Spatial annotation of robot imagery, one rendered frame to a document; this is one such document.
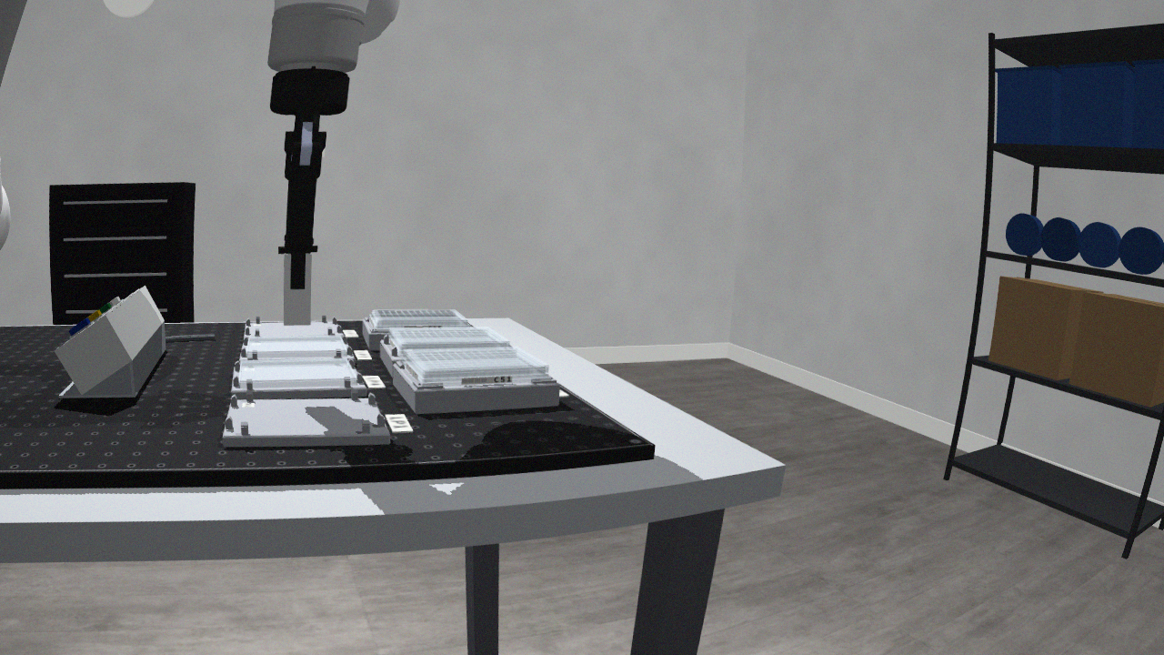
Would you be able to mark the white button panel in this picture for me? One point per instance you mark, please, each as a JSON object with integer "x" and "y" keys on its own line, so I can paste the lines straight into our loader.
{"x": 134, "y": 331}

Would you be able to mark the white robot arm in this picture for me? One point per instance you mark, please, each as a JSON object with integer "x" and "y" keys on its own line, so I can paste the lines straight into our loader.
{"x": 305, "y": 33}

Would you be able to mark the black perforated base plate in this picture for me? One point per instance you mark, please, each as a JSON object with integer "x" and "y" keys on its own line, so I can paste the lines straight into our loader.
{"x": 170, "y": 434}

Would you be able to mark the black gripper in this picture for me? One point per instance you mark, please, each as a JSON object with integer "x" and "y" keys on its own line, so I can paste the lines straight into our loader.
{"x": 306, "y": 93}

